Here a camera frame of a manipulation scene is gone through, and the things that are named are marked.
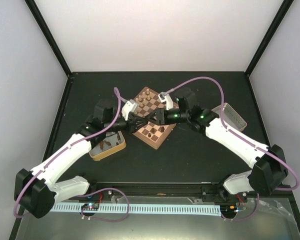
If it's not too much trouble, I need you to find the right controller board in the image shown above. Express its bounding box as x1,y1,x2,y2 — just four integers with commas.
220,205,247,213

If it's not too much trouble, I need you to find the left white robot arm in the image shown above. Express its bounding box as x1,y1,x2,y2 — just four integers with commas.
14,99,148,219

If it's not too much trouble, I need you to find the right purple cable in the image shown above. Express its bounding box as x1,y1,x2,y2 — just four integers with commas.
161,76,300,192

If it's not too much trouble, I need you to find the left controller board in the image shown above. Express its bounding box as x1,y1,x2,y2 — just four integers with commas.
81,203,99,211

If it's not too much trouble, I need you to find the white slotted cable duct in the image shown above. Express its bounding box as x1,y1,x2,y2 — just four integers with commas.
50,202,221,217

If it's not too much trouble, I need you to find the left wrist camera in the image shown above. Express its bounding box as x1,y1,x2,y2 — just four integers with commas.
121,99,138,121

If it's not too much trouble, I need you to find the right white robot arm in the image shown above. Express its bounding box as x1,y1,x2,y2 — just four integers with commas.
134,87,288,202

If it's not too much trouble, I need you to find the black mounting rail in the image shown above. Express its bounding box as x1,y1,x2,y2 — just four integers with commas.
77,181,231,201

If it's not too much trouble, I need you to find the silver metal tray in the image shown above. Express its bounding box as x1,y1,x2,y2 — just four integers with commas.
212,102,247,132

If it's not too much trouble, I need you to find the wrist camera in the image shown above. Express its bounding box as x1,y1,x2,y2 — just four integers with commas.
121,99,138,121
158,92,174,110

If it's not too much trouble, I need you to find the controller board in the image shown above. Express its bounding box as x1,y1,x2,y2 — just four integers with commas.
220,205,247,213
81,203,99,211

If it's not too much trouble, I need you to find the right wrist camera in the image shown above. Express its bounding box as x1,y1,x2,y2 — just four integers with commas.
158,92,174,110

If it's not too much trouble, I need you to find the yellow tin box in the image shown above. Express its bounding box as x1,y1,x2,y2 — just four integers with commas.
88,131,126,161

